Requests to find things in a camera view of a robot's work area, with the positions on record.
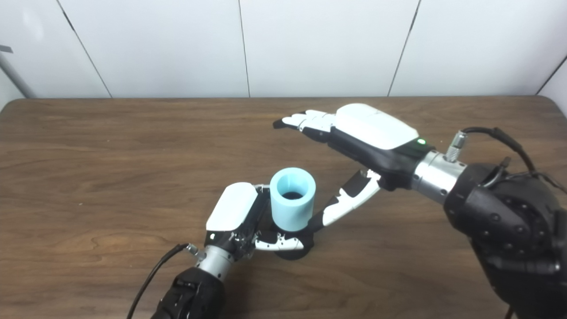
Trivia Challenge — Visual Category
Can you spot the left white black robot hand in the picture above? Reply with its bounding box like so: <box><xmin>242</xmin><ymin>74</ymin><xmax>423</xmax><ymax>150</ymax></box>
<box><xmin>195</xmin><ymin>182</ymin><xmax>306</xmax><ymax>282</ymax></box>

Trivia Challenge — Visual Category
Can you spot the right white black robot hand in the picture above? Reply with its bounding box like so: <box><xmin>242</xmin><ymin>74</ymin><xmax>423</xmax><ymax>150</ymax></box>
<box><xmin>273</xmin><ymin>103</ymin><xmax>468</xmax><ymax>227</ymax></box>

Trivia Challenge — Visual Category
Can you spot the light-blue hose piece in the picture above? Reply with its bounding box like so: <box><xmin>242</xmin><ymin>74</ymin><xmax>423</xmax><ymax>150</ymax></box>
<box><xmin>269</xmin><ymin>167</ymin><xmax>317</xmax><ymax>232</ymax></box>

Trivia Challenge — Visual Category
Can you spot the black nozzle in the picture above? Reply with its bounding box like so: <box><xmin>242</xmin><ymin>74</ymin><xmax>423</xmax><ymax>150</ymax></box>
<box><xmin>265</xmin><ymin>191</ymin><xmax>316</xmax><ymax>261</ymax></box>

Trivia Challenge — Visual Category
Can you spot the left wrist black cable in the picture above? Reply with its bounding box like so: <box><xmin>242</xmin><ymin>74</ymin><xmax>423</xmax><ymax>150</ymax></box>
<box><xmin>127</xmin><ymin>242</ymin><xmax>200</xmax><ymax>319</ymax></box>

